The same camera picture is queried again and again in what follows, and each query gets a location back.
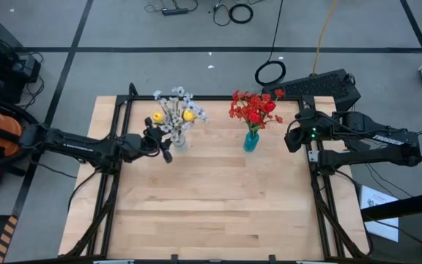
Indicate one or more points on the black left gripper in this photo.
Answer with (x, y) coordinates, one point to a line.
(134, 143)

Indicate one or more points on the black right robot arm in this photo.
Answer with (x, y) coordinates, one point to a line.
(379, 139)

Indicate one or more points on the black barrier bar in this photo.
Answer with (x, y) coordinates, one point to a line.
(405, 205)

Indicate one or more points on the yellow artificial tulip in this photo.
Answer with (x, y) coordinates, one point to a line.
(158, 117)
(188, 115)

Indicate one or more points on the sparse red flower sprig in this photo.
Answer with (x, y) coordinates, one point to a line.
(279, 92)

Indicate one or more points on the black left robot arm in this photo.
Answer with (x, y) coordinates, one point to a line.
(75, 146)

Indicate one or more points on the clear ribbed glass vase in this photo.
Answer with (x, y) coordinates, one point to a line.
(180, 143)

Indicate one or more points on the red artificial tulip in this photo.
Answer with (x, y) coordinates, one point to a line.
(255, 117)

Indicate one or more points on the red artificial rose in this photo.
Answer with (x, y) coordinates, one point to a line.
(269, 106)

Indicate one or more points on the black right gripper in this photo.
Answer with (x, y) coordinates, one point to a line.
(295, 139)

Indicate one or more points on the teal textured glass vase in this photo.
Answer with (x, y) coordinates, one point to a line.
(251, 142)

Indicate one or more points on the black power strip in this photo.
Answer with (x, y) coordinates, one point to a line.
(174, 11)

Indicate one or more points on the white printed paper sheet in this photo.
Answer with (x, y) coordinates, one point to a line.
(376, 198)

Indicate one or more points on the white artificial flower bunch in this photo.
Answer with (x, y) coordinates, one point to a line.
(198, 111)
(167, 128)

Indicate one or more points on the black metal table frame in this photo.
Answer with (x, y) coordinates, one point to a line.
(214, 98)

